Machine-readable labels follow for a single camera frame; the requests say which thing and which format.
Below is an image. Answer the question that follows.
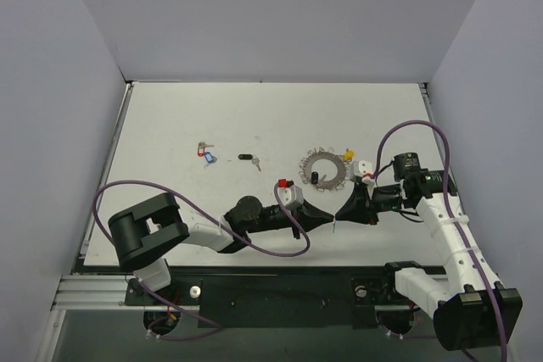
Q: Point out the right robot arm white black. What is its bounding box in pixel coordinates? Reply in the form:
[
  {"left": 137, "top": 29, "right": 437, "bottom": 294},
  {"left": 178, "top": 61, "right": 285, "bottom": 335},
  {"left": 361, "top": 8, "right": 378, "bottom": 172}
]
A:
[{"left": 335, "top": 153, "right": 523, "bottom": 351}]

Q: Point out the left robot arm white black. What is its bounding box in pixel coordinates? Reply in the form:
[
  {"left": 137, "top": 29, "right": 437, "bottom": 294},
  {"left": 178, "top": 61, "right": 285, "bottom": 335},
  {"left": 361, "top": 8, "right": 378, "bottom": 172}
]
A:
[{"left": 108, "top": 187, "right": 333, "bottom": 304}]

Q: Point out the round metal keyring disc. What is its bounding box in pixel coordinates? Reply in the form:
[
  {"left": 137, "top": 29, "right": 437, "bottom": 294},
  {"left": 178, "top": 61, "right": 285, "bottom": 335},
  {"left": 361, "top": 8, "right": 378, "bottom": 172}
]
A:
[{"left": 299, "top": 147, "right": 348, "bottom": 192}]

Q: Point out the key black tag on disc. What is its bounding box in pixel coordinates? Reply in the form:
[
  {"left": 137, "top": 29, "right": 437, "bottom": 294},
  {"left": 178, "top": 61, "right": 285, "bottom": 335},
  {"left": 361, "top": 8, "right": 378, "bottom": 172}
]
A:
[{"left": 311, "top": 171, "right": 327, "bottom": 186}]

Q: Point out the yellow tag key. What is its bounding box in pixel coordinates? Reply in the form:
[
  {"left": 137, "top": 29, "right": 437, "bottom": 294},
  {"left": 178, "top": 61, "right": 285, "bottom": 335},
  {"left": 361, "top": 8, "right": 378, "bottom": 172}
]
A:
[{"left": 342, "top": 149, "right": 355, "bottom": 162}]

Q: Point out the silver key black tag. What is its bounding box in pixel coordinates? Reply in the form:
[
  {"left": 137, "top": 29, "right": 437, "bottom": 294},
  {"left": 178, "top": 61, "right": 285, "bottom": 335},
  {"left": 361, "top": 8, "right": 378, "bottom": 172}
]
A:
[{"left": 238, "top": 153, "right": 261, "bottom": 172}]

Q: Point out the blue tag key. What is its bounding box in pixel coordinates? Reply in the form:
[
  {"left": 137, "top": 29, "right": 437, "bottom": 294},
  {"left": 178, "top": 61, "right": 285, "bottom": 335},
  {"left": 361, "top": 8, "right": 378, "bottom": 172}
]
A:
[{"left": 204, "top": 152, "right": 217, "bottom": 168}]

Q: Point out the red tag key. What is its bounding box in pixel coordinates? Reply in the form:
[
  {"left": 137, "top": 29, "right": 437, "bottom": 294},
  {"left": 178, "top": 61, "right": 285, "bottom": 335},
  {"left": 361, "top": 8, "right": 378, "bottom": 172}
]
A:
[{"left": 197, "top": 141, "right": 213, "bottom": 157}]

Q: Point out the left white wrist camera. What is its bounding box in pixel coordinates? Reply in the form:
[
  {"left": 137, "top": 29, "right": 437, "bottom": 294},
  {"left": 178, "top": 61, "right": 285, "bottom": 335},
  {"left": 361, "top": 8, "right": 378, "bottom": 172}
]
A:
[{"left": 277, "top": 179, "right": 304, "bottom": 211}]

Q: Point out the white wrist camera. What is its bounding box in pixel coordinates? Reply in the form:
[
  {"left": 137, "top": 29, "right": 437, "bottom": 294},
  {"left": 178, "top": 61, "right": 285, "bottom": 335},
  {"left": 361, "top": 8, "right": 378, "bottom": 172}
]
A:
[
  {"left": 277, "top": 179, "right": 304, "bottom": 211},
  {"left": 348, "top": 160, "right": 375, "bottom": 187}
]

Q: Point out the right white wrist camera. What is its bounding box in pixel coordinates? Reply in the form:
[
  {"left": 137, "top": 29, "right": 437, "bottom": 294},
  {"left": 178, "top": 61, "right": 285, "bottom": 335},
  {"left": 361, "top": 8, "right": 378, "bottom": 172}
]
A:
[{"left": 348, "top": 160, "right": 375, "bottom": 187}]

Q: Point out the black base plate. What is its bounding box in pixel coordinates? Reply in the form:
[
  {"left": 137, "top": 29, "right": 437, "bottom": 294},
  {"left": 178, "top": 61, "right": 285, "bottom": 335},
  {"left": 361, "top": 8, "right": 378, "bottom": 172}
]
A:
[{"left": 122, "top": 266, "right": 408, "bottom": 331}]

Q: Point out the aluminium frame rail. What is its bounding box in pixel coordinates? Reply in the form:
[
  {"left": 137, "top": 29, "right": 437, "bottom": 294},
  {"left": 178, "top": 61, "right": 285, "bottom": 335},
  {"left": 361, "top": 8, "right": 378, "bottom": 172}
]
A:
[{"left": 53, "top": 274, "right": 389, "bottom": 311}]

